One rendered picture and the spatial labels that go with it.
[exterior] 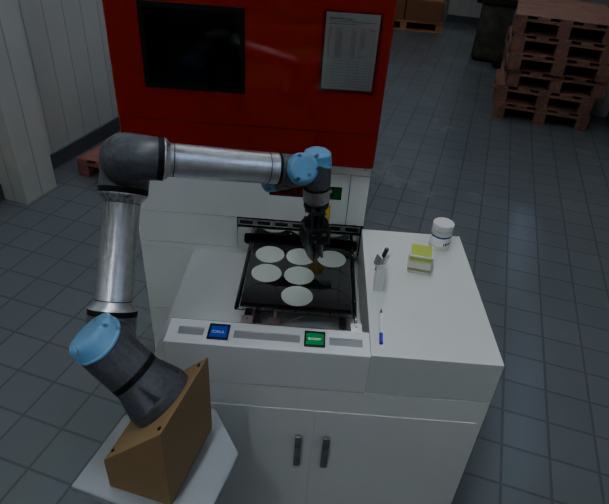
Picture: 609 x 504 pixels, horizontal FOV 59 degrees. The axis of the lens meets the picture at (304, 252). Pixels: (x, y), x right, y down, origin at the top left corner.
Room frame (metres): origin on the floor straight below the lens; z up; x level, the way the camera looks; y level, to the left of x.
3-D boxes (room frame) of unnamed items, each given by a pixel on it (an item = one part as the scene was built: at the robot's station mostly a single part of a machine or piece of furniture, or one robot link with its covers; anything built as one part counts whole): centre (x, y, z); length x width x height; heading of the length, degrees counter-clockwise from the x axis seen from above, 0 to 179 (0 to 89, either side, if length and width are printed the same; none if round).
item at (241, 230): (1.64, 0.02, 0.89); 0.44 x 0.02 x 0.10; 90
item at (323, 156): (1.32, -0.02, 1.34); 0.09 x 0.08 x 0.11; 114
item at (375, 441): (1.32, -0.07, 0.41); 0.96 x 0.64 x 0.82; 90
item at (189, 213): (1.65, 0.20, 1.02); 0.81 x 0.03 x 0.40; 90
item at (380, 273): (1.31, -0.23, 1.03); 0.06 x 0.04 x 0.13; 0
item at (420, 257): (1.43, -0.37, 1.00); 0.07 x 0.07 x 0.07; 80
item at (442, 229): (1.56, -0.46, 1.01); 0.07 x 0.07 x 0.10
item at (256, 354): (1.06, 0.08, 0.89); 0.55 x 0.09 x 0.14; 90
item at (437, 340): (1.32, -0.37, 0.89); 0.62 x 0.35 x 0.14; 0
